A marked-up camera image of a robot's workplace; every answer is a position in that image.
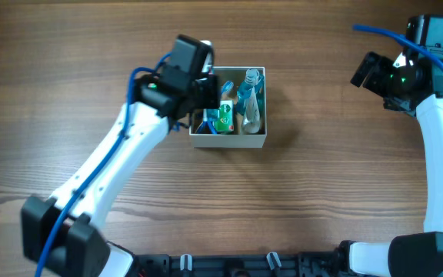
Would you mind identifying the green white soap box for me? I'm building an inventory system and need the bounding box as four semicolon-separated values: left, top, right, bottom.
214;100;235;134

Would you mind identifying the white open cardboard box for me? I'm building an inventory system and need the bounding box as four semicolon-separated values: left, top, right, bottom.
189;66;268;148

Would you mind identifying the teal toothpaste tube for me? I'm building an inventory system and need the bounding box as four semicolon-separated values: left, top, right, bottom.
203;109;220;122

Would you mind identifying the blue white toothbrush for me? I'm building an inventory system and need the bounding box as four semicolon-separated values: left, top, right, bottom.
221;81;234;100

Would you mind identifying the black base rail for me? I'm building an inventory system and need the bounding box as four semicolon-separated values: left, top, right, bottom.
132;252;347;277

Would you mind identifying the white lotion tube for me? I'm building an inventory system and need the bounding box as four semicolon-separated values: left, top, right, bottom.
241;88;261;134

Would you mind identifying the blue disposable razor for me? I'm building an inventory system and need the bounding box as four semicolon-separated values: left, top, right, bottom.
195;120;218;135

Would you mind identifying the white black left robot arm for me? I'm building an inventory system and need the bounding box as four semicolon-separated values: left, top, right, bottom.
21;68;221;276

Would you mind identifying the blue mouthwash bottle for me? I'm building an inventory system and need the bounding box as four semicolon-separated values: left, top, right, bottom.
235;68;265;115

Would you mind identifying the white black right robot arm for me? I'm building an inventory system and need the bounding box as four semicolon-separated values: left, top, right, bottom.
335;52;443;276

